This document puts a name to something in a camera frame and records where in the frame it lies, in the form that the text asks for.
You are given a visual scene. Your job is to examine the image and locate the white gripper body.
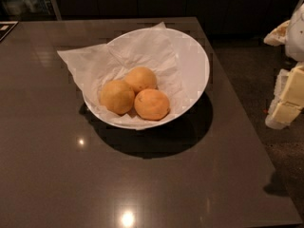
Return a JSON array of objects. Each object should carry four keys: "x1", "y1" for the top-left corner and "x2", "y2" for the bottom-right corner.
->
[{"x1": 285, "y1": 4, "x2": 304, "y2": 62}]

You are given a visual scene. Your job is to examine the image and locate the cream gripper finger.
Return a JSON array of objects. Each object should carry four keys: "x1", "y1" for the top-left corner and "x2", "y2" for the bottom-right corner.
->
[
  {"x1": 263, "y1": 20, "x2": 290, "y2": 47},
  {"x1": 265, "y1": 64, "x2": 304, "y2": 129}
]

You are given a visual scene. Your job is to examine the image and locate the orange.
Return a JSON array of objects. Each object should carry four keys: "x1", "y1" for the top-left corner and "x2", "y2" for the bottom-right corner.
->
[
  {"x1": 123, "y1": 66, "x2": 157, "y2": 93},
  {"x1": 100, "y1": 80, "x2": 135, "y2": 115},
  {"x1": 134, "y1": 89, "x2": 170, "y2": 121}
]

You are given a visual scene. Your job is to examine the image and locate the white bowl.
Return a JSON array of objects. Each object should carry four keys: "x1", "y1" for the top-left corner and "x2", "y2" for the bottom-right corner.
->
[{"x1": 84, "y1": 28, "x2": 210, "y2": 130}]

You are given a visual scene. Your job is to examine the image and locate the white paper napkin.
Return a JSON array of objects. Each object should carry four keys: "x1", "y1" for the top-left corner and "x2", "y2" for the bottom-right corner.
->
[{"x1": 59, "y1": 23, "x2": 190, "y2": 129}]

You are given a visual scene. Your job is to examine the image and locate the cluttered shelf in background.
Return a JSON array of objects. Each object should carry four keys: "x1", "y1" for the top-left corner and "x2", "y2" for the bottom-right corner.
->
[{"x1": 0, "y1": 0, "x2": 61, "y2": 21}]

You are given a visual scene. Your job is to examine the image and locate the black tablet at table corner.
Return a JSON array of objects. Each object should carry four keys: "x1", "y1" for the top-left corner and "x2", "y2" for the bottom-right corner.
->
[{"x1": 0, "y1": 21, "x2": 18, "y2": 42}]

